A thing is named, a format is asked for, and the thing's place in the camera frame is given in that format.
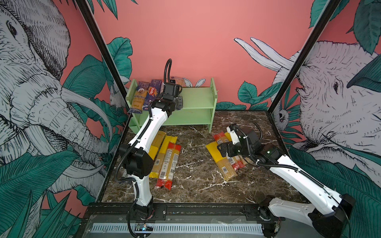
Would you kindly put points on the yellow spaghetti bag centre-right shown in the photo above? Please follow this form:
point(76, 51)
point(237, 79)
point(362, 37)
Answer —
point(222, 163)

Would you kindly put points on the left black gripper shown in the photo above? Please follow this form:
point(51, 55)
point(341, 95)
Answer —
point(180, 101)

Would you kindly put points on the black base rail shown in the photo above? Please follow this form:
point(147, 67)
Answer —
point(205, 211)

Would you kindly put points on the dark blue pasta box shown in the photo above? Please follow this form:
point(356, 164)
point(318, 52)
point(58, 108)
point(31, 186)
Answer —
point(154, 90)

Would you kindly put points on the yellow spaghetti bag far-right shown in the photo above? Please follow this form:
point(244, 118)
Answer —
point(241, 158)

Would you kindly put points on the yellow spaghetti bag left long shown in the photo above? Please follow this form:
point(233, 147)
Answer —
point(155, 172)

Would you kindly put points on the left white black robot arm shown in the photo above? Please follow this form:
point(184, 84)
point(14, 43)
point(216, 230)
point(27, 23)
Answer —
point(136, 163)

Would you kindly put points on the yellow label spaghetti bag far-left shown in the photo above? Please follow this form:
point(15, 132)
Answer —
point(155, 146)

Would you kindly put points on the green two-tier shelf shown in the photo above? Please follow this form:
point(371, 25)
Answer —
point(199, 104)

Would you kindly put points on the right black frame post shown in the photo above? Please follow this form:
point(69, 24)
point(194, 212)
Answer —
point(319, 27)

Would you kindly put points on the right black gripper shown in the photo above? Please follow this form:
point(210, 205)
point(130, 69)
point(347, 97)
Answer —
point(224, 145)

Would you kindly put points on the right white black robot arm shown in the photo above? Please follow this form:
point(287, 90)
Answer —
point(327, 211)

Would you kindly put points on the blue yellow spaghetti bag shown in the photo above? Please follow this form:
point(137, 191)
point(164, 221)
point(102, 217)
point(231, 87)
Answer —
point(139, 98)

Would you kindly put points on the black frame post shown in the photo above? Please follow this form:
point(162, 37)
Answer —
point(319, 27)
point(102, 46)

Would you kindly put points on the left black frame post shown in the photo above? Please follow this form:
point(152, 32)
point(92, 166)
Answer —
point(102, 46)

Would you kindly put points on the blue-end yellow spaghetti bag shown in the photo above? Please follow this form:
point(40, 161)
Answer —
point(179, 81)

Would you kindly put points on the red spaghetti bag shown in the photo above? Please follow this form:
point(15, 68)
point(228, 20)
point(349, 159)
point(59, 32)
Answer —
point(168, 167)
point(235, 161)

